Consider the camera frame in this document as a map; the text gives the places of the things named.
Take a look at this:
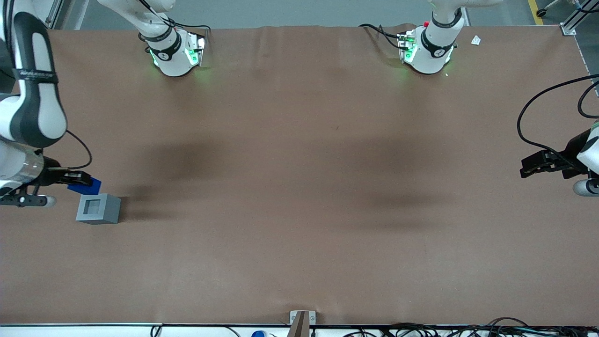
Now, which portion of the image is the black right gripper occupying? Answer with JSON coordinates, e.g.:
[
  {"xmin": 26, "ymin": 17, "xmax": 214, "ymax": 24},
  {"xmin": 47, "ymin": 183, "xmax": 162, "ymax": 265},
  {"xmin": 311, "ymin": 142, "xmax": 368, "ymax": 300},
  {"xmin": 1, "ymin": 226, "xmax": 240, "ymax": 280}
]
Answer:
[{"xmin": 37, "ymin": 158, "xmax": 92, "ymax": 187}]

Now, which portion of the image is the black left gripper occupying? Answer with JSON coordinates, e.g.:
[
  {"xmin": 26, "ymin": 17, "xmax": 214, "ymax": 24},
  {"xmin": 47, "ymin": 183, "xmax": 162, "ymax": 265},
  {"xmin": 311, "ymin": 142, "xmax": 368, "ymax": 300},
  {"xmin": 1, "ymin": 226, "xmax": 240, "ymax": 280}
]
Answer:
[{"xmin": 520, "ymin": 129, "xmax": 593, "ymax": 180}]

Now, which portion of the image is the blue block part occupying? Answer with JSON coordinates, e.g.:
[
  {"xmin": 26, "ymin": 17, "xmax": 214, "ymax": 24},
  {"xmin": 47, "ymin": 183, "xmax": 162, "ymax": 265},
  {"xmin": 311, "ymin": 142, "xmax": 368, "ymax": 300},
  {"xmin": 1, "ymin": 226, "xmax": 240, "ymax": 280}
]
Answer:
[{"xmin": 67, "ymin": 176, "xmax": 102, "ymax": 196}]

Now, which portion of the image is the gray square base block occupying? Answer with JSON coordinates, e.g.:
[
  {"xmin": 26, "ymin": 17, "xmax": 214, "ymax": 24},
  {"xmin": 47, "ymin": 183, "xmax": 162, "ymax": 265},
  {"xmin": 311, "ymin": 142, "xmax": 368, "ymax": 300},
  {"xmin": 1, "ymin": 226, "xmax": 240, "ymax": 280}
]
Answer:
[{"xmin": 76, "ymin": 193, "xmax": 122, "ymax": 225}]

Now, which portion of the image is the black caster leg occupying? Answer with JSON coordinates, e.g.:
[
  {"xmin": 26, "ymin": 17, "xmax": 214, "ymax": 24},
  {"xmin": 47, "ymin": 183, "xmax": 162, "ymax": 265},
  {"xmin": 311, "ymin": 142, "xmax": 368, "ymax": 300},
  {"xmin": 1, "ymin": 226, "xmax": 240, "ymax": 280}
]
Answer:
[{"xmin": 536, "ymin": 0, "xmax": 570, "ymax": 18}]

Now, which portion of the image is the brown table mat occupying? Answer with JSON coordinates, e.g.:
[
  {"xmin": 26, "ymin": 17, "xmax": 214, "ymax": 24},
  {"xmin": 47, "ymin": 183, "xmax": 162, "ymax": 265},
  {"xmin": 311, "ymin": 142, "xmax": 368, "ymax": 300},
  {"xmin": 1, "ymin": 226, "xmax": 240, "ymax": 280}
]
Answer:
[{"xmin": 0, "ymin": 23, "xmax": 599, "ymax": 327}]

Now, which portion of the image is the black camera cable loop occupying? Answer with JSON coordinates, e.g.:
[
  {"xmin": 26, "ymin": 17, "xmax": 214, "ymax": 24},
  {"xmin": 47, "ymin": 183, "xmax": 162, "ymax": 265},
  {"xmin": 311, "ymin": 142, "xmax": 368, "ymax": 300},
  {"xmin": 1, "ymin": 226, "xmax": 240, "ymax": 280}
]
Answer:
[{"xmin": 47, "ymin": 129, "xmax": 93, "ymax": 171}]

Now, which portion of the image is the long black looping cable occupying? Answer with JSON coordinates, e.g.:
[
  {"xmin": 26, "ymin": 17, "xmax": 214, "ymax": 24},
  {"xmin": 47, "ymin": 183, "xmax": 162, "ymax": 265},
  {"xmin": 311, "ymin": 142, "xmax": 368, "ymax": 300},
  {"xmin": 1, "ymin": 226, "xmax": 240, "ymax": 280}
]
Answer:
[{"xmin": 517, "ymin": 74, "xmax": 599, "ymax": 164}]

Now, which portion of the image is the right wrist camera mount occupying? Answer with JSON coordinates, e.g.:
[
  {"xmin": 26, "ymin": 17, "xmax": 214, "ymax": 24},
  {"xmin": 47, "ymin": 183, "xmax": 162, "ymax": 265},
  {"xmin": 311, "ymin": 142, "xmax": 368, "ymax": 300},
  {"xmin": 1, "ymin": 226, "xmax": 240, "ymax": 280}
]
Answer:
[{"xmin": 0, "ymin": 193, "xmax": 57, "ymax": 208}]

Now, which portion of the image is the short black curved cable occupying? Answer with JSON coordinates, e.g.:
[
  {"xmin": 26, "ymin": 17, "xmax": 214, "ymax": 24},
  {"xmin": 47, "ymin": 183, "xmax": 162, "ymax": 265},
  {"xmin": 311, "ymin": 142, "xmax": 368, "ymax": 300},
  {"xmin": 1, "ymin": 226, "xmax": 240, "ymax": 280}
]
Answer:
[{"xmin": 577, "ymin": 81, "xmax": 599, "ymax": 119}]

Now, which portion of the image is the aluminium frame profile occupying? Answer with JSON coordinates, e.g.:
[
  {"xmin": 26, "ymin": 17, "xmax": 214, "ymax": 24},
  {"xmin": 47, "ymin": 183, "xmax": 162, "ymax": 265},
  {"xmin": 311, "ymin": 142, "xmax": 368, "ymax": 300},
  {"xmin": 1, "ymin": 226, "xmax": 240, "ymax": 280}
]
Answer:
[
  {"xmin": 44, "ymin": 0, "xmax": 76, "ymax": 30},
  {"xmin": 561, "ymin": 0, "xmax": 599, "ymax": 36}
]

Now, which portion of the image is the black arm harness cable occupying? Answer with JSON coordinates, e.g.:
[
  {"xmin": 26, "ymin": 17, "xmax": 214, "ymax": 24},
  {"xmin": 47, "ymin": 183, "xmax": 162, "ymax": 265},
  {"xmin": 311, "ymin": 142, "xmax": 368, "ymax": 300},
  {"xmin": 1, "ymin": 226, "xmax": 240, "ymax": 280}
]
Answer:
[{"xmin": 4, "ymin": 0, "xmax": 15, "ymax": 52}]

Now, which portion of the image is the black base power cable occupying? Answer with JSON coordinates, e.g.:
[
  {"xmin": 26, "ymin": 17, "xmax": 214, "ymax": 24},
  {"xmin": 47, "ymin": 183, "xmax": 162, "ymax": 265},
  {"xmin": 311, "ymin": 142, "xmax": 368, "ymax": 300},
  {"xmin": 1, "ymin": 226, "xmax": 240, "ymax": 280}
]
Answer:
[
  {"xmin": 358, "ymin": 23, "xmax": 406, "ymax": 50},
  {"xmin": 124, "ymin": 0, "xmax": 212, "ymax": 34}
]

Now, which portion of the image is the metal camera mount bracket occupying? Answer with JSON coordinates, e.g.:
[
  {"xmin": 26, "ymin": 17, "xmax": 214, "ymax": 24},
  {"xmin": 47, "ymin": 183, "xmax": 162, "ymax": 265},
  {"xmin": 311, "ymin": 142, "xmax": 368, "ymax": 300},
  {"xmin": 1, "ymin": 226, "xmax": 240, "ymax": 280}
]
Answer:
[{"xmin": 286, "ymin": 310, "xmax": 317, "ymax": 337}]

